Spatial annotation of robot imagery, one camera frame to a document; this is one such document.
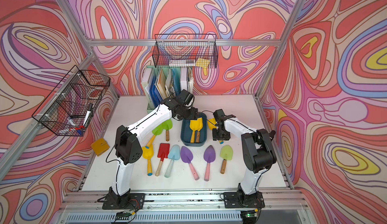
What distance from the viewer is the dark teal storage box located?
928 mm

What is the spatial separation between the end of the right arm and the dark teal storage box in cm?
8

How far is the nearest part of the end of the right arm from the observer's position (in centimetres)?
71
